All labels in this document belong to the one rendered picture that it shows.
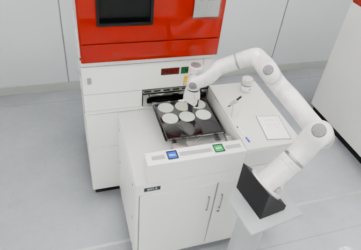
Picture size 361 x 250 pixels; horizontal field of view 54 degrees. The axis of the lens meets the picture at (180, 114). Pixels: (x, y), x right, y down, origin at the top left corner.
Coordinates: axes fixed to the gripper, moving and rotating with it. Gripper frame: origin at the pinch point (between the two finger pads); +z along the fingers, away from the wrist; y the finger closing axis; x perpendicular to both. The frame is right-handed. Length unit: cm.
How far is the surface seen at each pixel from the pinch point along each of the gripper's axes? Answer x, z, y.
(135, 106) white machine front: -18.5, 7.1, -30.8
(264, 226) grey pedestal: -33, 10, 77
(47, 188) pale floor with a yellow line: -66, 92, -79
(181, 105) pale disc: -0.5, 2.0, -7.0
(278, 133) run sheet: 15, -5, 53
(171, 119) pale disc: -15.3, 2.0, -1.7
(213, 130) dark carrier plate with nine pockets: -3.5, 2.1, 21.6
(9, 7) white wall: -12, -1, -201
